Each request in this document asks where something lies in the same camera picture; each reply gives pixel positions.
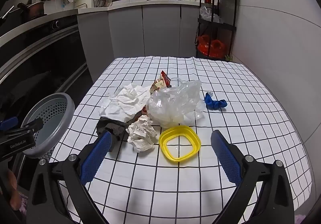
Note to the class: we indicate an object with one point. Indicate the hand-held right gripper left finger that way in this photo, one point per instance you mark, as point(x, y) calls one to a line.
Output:
point(96, 156)

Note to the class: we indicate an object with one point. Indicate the white tissue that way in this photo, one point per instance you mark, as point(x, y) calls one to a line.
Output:
point(125, 103)

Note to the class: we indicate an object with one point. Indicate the dark cloth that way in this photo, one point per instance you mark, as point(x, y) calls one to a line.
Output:
point(112, 128)

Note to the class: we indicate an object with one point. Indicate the orange wrapper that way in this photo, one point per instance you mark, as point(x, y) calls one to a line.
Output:
point(144, 111)

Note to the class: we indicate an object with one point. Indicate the red plastic bags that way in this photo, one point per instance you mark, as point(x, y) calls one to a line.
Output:
point(210, 47)

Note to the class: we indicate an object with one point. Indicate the printed paper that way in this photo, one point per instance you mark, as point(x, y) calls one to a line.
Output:
point(141, 135)

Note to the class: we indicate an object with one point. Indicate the black checked white tablecloth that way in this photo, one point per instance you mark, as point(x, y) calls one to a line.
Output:
point(190, 188)

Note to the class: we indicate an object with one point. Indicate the dark wok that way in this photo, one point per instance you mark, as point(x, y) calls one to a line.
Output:
point(33, 10)

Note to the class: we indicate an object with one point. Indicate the clear plastic cup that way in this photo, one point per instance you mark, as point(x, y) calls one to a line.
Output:
point(176, 81)

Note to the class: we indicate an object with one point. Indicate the clear bags on rack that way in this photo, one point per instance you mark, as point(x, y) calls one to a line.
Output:
point(209, 14)

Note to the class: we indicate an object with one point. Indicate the clear plastic bag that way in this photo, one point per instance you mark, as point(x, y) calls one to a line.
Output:
point(175, 103)

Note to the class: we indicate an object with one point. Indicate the red snack wrapper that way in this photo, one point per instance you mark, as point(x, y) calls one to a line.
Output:
point(160, 83)

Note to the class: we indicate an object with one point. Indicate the person's left hand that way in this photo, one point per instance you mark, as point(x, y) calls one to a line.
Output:
point(13, 188)

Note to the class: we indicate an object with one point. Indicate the blue rubber glove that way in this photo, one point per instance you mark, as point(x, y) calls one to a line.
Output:
point(213, 103)

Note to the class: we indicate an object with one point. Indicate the grey kitchen cabinets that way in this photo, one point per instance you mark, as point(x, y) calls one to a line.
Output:
point(125, 33)

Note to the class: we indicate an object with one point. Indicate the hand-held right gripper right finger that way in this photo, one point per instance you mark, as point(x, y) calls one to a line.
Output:
point(227, 158)

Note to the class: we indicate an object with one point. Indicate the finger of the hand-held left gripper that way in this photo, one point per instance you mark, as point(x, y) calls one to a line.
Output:
point(32, 125)
point(8, 123)

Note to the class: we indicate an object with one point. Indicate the grey perforated basket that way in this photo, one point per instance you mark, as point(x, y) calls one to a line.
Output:
point(54, 123)

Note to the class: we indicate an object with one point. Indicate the black built-in oven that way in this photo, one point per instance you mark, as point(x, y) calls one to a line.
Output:
point(50, 58)

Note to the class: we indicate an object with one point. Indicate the black shelf rack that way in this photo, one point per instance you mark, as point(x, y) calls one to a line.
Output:
point(215, 27)

